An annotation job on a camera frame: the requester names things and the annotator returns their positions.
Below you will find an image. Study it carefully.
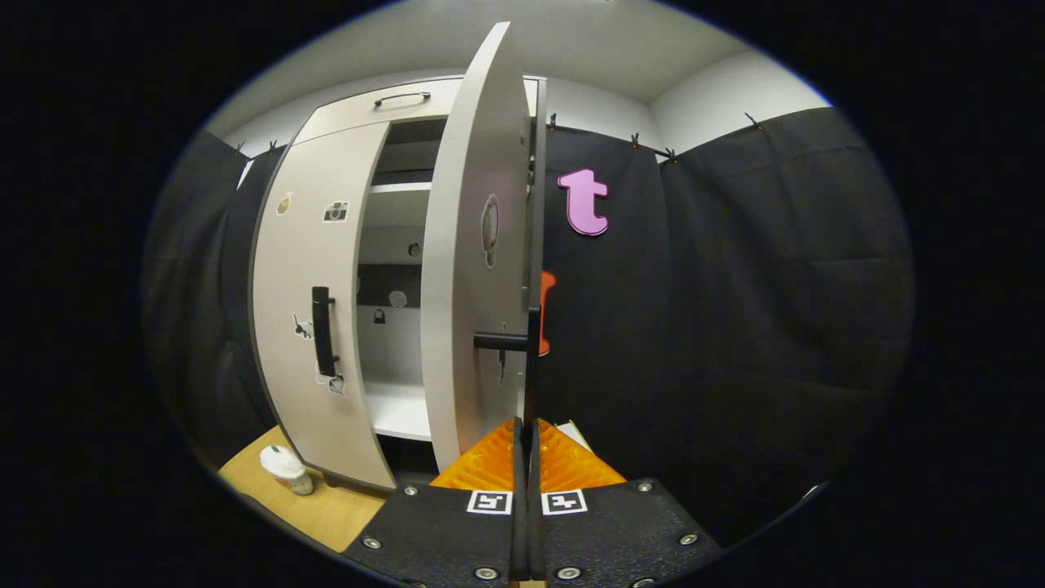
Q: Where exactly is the white cabinet drawer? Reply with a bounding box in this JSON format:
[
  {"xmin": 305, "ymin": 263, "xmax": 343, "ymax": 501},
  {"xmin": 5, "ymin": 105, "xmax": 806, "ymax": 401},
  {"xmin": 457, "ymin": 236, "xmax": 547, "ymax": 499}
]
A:
[{"xmin": 292, "ymin": 76, "xmax": 540, "ymax": 146}]

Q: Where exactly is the shoe cabinet door note sticker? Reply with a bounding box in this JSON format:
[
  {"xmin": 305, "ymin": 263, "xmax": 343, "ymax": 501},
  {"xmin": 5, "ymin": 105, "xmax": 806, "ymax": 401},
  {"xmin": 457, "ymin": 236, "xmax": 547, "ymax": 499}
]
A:
[{"xmin": 420, "ymin": 20, "xmax": 544, "ymax": 474}]

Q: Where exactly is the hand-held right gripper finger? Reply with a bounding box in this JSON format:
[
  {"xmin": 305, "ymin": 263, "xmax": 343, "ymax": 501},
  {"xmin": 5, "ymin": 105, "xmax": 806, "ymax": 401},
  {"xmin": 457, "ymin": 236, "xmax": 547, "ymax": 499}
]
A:
[
  {"xmin": 343, "ymin": 416, "xmax": 524, "ymax": 585},
  {"xmin": 529, "ymin": 418, "xmax": 723, "ymax": 585}
]

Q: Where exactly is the shoe cabinet door camera sticker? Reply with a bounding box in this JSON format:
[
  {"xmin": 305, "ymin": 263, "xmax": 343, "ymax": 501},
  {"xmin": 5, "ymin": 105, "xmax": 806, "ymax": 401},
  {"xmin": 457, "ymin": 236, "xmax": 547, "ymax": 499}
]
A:
[{"xmin": 249, "ymin": 121, "xmax": 398, "ymax": 492}]

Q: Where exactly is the black backdrop cloth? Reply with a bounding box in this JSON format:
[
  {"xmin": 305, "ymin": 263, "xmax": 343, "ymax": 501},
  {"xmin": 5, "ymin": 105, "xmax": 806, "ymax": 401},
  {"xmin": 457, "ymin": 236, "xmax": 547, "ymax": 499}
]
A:
[{"xmin": 143, "ymin": 106, "xmax": 915, "ymax": 540}]

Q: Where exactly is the black door handle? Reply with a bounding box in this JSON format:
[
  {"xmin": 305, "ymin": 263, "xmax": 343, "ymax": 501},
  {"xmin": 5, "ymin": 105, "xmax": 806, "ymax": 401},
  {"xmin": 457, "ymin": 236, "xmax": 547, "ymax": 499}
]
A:
[
  {"xmin": 311, "ymin": 286, "xmax": 340, "ymax": 378},
  {"xmin": 474, "ymin": 306, "xmax": 542, "ymax": 425}
]

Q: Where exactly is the white double-door shoe cabinet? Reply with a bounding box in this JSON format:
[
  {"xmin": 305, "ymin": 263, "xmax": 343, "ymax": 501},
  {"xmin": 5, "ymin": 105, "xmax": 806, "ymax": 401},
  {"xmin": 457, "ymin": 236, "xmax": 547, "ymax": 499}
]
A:
[{"xmin": 249, "ymin": 75, "xmax": 548, "ymax": 495}]

